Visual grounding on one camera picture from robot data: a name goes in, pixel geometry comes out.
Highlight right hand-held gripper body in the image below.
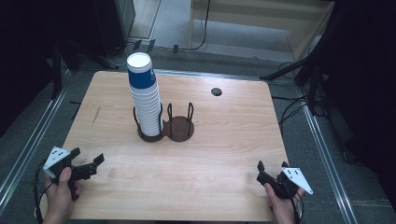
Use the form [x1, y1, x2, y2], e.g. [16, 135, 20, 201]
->
[256, 167, 314, 200]

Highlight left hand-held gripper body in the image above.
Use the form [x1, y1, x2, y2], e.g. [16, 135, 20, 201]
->
[42, 146, 82, 202]

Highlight stack of white paper cups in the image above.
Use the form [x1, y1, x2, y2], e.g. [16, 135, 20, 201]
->
[128, 82, 163, 137]

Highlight dark brown cup holder rack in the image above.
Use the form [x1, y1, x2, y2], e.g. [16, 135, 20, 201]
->
[133, 102, 195, 143]

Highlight person's right hand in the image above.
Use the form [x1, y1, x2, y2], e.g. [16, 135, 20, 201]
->
[264, 182, 306, 224]

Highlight person's left hand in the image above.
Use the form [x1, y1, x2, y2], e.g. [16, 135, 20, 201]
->
[41, 166, 83, 220]

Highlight black metal stand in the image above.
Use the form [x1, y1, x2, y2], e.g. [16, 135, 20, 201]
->
[260, 46, 331, 117]
[49, 38, 120, 101]

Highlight black cabinet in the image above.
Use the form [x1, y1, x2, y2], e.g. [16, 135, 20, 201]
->
[92, 0, 136, 59]

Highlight light wooden shelf unit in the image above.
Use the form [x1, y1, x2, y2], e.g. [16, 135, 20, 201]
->
[188, 0, 335, 62]

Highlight metal floor rail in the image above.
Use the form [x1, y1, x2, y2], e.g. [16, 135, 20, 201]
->
[297, 87, 359, 224]
[0, 69, 73, 207]

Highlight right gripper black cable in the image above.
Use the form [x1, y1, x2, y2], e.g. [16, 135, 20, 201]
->
[286, 183, 305, 224]

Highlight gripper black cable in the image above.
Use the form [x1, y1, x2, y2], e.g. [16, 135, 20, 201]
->
[286, 183, 305, 224]
[33, 160, 57, 224]

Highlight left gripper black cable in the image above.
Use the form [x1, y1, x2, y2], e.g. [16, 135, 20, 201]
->
[33, 160, 57, 224]

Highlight black floor cables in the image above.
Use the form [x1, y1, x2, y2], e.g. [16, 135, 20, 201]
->
[272, 60, 312, 125]

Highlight white floor cable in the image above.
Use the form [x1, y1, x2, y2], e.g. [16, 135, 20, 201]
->
[106, 41, 138, 69]

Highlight black hanging cable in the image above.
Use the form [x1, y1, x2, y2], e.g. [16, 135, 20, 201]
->
[190, 0, 212, 51]

